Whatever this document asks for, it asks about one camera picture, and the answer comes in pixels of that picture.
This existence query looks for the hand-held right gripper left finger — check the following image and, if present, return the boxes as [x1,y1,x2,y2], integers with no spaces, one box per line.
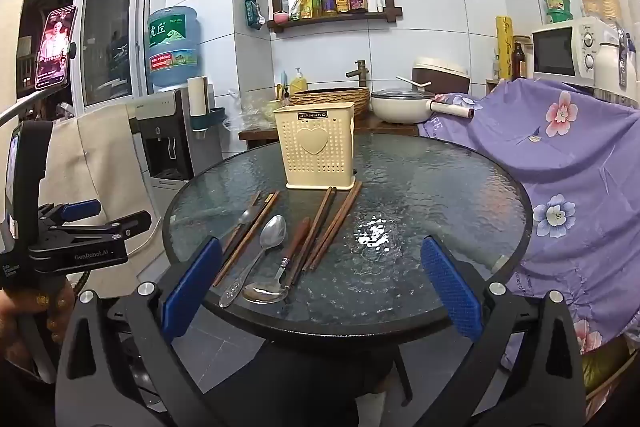
[55,236,227,427]

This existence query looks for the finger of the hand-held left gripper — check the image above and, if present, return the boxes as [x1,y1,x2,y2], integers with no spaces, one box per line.
[47,210,152,245]
[39,200,102,226]

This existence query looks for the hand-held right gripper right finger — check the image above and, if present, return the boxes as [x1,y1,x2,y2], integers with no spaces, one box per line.
[414,235,587,427]

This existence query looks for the brown wooden chopstick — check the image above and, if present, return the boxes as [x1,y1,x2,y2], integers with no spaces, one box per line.
[218,193,280,285]
[311,184,364,271]
[220,191,263,258]
[305,182,360,270]
[212,192,276,288]
[291,187,333,285]

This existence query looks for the wooden handle metal spoon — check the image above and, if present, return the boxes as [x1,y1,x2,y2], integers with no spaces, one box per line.
[241,217,312,305]

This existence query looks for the small metal spoon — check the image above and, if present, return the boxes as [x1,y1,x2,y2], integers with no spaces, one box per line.
[227,206,259,249]

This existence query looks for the large metal spoon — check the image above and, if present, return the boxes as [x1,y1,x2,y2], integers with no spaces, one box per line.
[218,214,289,309]

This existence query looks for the beige perforated utensil holder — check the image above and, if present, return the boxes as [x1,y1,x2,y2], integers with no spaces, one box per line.
[273,102,363,191]

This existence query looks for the person's left hand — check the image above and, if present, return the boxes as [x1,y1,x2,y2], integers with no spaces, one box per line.
[47,279,77,345]

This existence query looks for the beige cloth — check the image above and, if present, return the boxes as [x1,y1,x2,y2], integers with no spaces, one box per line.
[39,104,167,293]

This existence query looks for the white water dispenser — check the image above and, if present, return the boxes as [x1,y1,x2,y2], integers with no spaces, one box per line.
[127,88,221,188]

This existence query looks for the smartphone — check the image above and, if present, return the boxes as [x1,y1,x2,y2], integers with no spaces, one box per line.
[34,5,80,92]

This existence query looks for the white teal cup dispenser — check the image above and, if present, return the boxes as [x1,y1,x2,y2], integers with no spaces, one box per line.
[184,76,227,140]

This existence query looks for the aluminium sliding door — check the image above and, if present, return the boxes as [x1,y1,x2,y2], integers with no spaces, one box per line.
[30,0,153,108]

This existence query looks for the clear plastic bags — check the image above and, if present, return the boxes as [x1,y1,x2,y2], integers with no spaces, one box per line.
[222,89,281,134]

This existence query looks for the purple floral cloth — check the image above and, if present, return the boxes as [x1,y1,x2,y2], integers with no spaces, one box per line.
[417,77,640,370]

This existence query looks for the white pot with lid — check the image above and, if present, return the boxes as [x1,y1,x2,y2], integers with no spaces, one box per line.
[370,88,476,126]

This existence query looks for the blue water bottle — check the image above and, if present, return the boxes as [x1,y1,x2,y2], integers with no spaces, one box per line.
[146,6,203,90]

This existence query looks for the brown white rice cooker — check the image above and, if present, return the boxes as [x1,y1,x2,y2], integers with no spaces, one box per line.
[411,57,471,96]

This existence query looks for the cup with brushes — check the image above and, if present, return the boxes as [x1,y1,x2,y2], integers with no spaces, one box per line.
[270,69,291,112]

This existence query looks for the woven basket basin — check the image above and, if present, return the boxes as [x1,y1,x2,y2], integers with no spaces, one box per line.
[289,87,371,108]

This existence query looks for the brass faucet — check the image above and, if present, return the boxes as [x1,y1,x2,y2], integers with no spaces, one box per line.
[346,60,374,88]

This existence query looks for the brown glass bottle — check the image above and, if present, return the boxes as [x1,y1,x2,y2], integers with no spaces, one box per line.
[512,38,529,80]

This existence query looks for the yellow roll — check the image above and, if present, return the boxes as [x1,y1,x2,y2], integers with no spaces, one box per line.
[496,16,514,82]

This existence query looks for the hanging snack bag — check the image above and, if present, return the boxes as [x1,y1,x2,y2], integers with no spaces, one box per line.
[244,0,266,31]

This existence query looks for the white microwave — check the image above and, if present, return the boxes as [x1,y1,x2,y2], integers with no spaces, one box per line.
[531,18,626,88]

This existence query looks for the white kettle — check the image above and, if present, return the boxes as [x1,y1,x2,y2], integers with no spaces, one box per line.
[592,0,640,108]

